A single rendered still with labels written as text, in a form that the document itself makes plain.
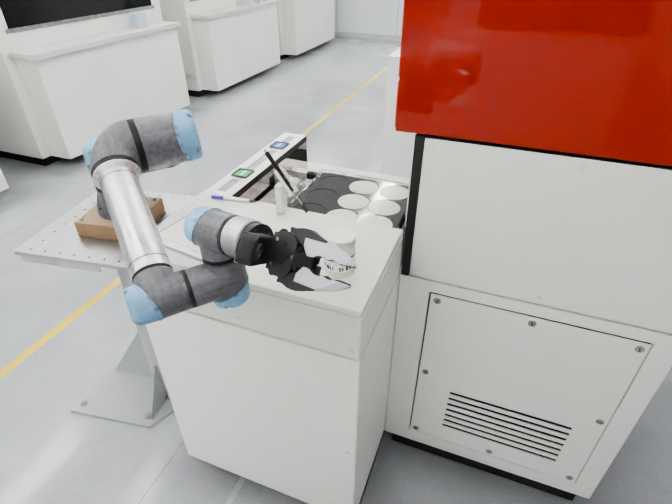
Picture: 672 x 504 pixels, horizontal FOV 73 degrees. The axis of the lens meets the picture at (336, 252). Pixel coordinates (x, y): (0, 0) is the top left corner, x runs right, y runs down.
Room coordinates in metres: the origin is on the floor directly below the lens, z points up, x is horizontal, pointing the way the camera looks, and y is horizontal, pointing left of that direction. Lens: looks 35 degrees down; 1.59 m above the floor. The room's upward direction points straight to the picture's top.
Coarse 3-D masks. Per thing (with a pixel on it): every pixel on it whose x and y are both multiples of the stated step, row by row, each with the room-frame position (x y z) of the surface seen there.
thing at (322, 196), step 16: (320, 176) 1.47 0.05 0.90; (336, 176) 1.47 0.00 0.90; (304, 192) 1.35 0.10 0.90; (320, 192) 1.35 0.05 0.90; (336, 192) 1.35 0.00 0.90; (352, 192) 1.35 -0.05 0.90; (320, 208) 1.24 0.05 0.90; (336, 208) 1.24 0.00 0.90; (368, 208) 1.24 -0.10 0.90; (400, 208) 1.24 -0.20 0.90
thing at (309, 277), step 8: (304, 272) 0.54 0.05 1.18; (312, 272) 0.53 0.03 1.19; (296, 280) 0.54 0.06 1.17; (304, 280) 0.53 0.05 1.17; (312, 280) 0.52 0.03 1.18; (320, 280) 0.52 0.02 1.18; (328, 280) 0.51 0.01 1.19; (336, 280) 0.51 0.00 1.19; (312, 288) 0.51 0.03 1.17; (320, 288) 0.51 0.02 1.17; (328, 288) 0.51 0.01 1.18; (336, 288) 0.50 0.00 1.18; (344, 288) 0.50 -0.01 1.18
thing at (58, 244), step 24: (96, 192) 1.50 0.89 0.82; (144, 192) 1.50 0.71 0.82; (72, 216) 1.33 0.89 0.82; (168, 216) 1.33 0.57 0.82; (48, 240) 1.18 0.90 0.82; (72, 240) 1.18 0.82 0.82; (96, 240) 1.18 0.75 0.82; (48, 264) 1.10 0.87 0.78; (72, 264) 1.08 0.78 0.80; (96, 264) 1.06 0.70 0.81; (120, 264) 1.05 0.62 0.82
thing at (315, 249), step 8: (312, 240) 0.56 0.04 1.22; (304, 248) 0.56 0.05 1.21; (312, 248) 0.56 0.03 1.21; (320, 248) 0.55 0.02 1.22; (328, 248) 0.54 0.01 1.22; (336, 248) 0.54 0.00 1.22; (312, 256) 0.55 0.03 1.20; (320, 256) 0.54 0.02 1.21; (328, 256) 0.53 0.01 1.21; (336, 256) 0.53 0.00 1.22; (344, 256) 0.53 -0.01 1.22; (344, 264) 0.52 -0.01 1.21; (352, 264) 0.52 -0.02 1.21
